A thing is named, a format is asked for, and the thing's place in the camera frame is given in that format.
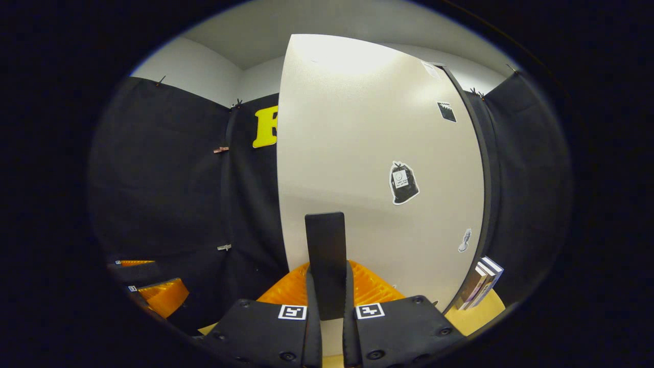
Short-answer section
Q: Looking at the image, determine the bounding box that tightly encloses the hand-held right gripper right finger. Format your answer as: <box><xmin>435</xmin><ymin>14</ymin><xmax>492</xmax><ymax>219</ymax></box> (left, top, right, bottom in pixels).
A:
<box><xmin>341</xmin><ymin>260</ymin><xmax>466</xmax><ymax>368</ymax></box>

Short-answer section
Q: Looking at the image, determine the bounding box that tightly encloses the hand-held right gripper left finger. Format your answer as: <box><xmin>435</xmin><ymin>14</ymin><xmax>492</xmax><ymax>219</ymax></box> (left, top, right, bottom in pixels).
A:
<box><xmin>197</xmin><ymin>261</ymin><xmax>323</xmax><ymax>368</ymax></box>

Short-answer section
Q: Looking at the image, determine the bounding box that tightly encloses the black door handle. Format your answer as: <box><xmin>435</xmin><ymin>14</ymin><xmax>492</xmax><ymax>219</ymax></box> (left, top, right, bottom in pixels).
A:
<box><xmin>305</xmin><ymin>212</ymin><xmax>347</xmax><ymax>321</ymax></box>

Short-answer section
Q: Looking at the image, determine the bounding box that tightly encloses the beige cabinet door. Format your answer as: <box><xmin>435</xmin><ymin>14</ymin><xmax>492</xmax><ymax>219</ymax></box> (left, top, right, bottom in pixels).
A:
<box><xmin>276</xmin><ymin>33</ymin><xmax>486</xmax><ymax>358</ymax></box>

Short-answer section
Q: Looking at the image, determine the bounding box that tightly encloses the cream spine book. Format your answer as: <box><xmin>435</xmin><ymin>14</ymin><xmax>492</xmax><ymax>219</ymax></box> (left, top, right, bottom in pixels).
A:
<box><xmin>456</xmin><ymin>265</ymin><xmax>486</xmax><ymax>311</ymax></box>

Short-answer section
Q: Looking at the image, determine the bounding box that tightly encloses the black backdrop cloth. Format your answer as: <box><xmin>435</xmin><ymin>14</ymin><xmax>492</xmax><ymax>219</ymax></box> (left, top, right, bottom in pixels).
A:
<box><xmin>87</xmin><ymin>71</ymin><xmax>572</xmax><ymax>338</ymax></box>

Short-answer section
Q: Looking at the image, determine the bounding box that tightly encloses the white spine book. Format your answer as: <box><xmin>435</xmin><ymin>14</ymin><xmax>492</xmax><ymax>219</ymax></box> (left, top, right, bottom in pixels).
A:
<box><xmin>468</xmin><ymin>261</ymin><xmax>494</xmax><ymax>307</ymax></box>

